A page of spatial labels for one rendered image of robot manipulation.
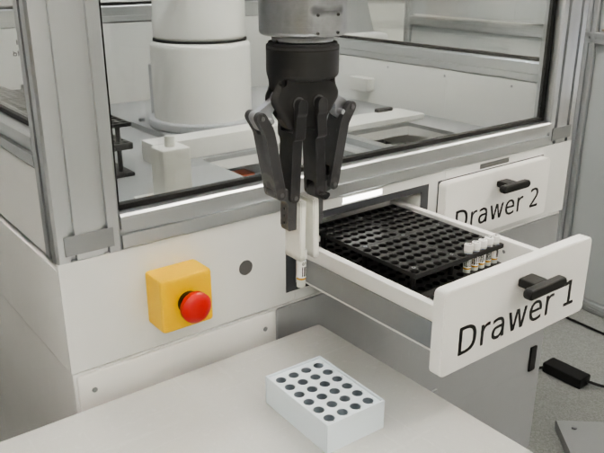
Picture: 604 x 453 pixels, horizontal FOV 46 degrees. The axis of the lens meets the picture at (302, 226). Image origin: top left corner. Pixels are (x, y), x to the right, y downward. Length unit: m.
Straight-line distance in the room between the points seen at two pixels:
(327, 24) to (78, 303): 0.44
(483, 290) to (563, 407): 1.54
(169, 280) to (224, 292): 0.13
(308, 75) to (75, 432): 0.49
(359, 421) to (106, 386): 0.33
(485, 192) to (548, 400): 1.22
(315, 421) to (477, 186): 0.59
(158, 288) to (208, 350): 0.16
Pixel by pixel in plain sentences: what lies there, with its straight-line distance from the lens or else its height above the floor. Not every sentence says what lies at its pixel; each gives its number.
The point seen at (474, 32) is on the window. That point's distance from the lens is 1.24.
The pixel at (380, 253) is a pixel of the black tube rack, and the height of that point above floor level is 0.90.
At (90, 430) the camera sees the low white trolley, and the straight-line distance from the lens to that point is 0.90.
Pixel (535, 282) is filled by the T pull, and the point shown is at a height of 0.91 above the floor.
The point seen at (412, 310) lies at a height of 0.87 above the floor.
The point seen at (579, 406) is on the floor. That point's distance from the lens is 2.40.
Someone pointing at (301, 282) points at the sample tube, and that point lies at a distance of 0.82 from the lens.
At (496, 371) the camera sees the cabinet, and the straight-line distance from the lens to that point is 1.55.
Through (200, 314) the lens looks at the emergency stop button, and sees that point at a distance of 0.89.
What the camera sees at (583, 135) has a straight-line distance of 2.88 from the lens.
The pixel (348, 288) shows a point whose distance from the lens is 0.96.
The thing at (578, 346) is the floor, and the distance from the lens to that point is 2.74.
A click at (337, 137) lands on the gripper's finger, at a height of 1.09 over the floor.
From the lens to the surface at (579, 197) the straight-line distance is 2.93.
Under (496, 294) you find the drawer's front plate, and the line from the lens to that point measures 0.89.
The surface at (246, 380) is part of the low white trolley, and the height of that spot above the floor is 0.76.
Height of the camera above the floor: 1.27
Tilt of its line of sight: 20 degrees down
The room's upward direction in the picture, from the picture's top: straight up
